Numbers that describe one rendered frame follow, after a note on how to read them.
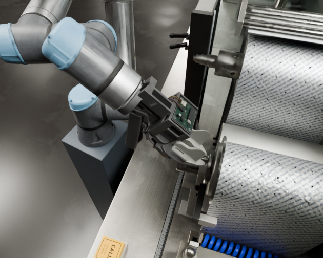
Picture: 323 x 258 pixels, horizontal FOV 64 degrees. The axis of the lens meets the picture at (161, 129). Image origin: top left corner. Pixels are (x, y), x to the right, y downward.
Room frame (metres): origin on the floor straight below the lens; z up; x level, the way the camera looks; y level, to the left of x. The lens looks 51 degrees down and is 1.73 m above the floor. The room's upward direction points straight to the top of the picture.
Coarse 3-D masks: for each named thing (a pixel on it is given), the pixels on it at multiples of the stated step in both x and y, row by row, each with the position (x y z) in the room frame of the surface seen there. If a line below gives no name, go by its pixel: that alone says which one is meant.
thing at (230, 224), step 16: (208, 208) 0.22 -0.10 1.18; (224, 224) 0.20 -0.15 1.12; (240, 224) 0.19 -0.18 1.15; (256, 224) 0.18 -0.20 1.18; (272, 224) 0.18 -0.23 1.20; (240, 240) 0.19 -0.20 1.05; (256, 240) 0.18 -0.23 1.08; (272, 240) 0.17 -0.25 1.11; (288, 240) 0.16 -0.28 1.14; (304, 240) 0.15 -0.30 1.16; (320, 240) 0.15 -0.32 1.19; (288, 256) 0.15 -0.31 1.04
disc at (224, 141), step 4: (224, 136) 0.32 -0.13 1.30; (224, 140) 0.30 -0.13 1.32; (224, 144) 0.29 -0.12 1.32; (224, 148) 0.28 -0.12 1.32; (224, 152) 0.27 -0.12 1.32; (220, 156) 0.27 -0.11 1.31; (220, 160) 0.26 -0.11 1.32; (220, 164) 0.25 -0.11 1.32; (220, 168) 0.24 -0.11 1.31; (216, 176) 0.23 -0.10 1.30; (216, 180) 0.22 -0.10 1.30; (216, 184) 0.22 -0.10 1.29; (212, 192) 0.21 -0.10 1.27; (212, 196) 0.21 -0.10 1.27; (208, 200) 0.23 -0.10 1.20; (212, 200) 0.21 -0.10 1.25
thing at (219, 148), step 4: (220, 144) 0.31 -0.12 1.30; (216, 148) 0.32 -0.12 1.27; (220, 148) 0.29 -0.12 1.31; (216, 152) 0.29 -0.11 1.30; (220, 152) 0.28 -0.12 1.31; (216, 156) 0.27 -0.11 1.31; (216, 160) 0.26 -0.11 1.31; (216, 164) 0.26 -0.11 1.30; (216, 168) 0.25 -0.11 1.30; (212, 172) 0.24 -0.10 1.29; (216, 172) 0.24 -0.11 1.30; (212, 176) 0.24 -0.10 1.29; (212, 180) 0.23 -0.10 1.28; (212, 184) 0.23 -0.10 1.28; (208, 188) 0.23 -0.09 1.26; (212, 188) 0.22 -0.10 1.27; (208, 192) 0.22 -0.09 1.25
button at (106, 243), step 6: (102, 240) 0.22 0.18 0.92; (108, 240) 0.22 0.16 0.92; (114, 240) 0.22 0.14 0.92; (102, 246) 0.20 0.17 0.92; (108, 246) 0.20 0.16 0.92; (114, 246) 0.20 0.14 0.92; (120, 246) 0.20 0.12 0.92; (96, 252) 0.19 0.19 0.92; (102, 252) 0.19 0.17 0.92; (108, 252) 0.19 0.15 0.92; (114, 252) 0.19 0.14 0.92; (120, 252) 0.19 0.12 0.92
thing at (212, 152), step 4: (212, 152) 0.30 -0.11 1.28; (212, 156) 0.28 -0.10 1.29; (212, 160) 0.27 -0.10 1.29; (208, 164) 0.27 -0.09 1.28; (212, 164) 0.27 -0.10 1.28; (208, 168) 0.26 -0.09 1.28; (212, 168) 0.26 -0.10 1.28; (208, 172) 0.25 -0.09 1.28; (204, 176) 0.27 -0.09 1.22; (208, 176) 0.25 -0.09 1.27; (204, 180) 0.25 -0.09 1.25; (208, 180) 0.25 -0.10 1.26; (208, 184) 0.24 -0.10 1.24
